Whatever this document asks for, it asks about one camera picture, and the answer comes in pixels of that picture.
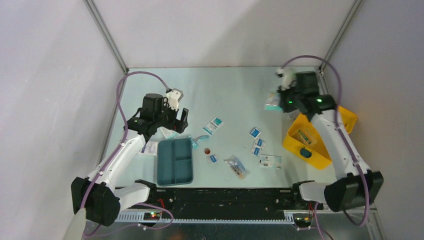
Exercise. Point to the bag with beige gauze roll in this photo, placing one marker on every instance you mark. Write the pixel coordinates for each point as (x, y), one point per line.
(305, 136)

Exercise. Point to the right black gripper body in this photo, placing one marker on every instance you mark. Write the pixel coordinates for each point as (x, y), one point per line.
(289, 98)

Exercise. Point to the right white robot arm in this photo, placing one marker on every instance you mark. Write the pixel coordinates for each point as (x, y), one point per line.
(356, 184)

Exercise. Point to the cotton swabs bag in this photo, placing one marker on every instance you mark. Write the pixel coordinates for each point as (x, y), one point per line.
(236, 166)

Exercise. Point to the zip bag of bandages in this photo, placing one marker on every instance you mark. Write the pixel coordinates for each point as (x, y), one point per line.
(168, 134)

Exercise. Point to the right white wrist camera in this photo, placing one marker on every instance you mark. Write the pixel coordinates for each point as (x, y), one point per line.
(287, 76)

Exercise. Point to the white flat labelled packet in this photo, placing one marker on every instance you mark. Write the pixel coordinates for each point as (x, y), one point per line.
(270, 161)

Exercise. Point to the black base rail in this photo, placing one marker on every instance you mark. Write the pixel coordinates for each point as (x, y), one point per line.
(227, 204)

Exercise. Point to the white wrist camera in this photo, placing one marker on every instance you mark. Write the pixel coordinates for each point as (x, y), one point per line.
(287, 76)
(173, 98)

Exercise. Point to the teal gauze dressing packet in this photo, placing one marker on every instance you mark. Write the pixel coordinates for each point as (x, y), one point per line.
(212, 126)

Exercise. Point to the small clear plastic bottle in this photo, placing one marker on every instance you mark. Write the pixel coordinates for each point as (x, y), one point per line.
(293, 115)

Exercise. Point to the yellow medicine kit box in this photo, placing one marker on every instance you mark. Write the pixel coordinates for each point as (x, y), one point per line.
(325, 140)

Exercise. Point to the teal divided plastic tray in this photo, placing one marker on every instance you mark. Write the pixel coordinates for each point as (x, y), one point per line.
(174, 162)

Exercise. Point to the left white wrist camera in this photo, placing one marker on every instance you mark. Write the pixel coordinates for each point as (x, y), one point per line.
(173, 98)

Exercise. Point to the twisted teal wrapper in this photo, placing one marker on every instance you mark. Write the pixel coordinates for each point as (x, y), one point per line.
(195, 140)

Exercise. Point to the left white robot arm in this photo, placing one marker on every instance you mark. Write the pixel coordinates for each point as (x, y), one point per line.
(96, 195)

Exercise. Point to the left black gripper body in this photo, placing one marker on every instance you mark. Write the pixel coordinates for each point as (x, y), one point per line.
(167, 117)

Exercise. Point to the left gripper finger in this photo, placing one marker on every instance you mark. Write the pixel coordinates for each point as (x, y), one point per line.
(179, 127)
(184, 118)

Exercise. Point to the white medicine box blue label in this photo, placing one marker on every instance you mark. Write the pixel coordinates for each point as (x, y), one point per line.
(149, 149)

